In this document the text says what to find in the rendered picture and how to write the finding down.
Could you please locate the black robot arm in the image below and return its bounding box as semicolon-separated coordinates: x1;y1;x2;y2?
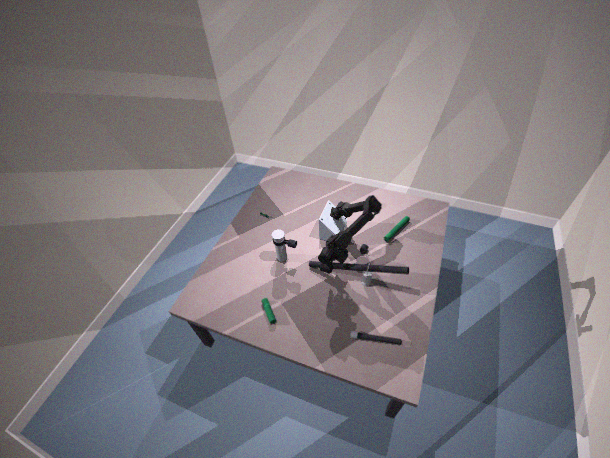
318;195;382;264

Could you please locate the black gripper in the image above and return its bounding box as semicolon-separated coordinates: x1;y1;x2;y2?
320;253;336;274

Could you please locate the green cylinder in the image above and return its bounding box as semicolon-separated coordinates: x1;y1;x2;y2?
384;216;410;242
261;298;276;324

